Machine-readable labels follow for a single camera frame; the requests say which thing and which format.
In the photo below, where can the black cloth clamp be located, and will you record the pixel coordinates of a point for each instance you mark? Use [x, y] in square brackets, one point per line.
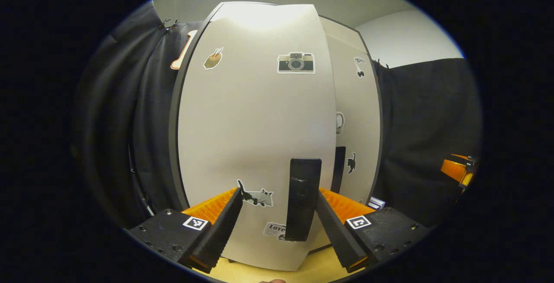
[175, 24]
[381, 64]
[165, 24]

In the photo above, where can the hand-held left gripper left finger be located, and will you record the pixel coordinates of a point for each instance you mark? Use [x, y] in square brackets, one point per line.
[225, 224]

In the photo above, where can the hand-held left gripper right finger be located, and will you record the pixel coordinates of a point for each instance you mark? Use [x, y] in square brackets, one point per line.
[335, 231]

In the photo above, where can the grey and white cabinet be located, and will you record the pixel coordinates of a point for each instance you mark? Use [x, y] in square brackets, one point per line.
[174, 123]

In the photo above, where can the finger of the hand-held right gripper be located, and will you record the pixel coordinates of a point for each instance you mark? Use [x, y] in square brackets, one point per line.
[454, 169]
[461, 156]

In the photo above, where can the white cabinet door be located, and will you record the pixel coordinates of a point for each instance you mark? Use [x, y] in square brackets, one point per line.
[352, 101]
[251, 123]

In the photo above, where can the white striped object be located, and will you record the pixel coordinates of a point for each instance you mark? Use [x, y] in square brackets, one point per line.
[376, 203]

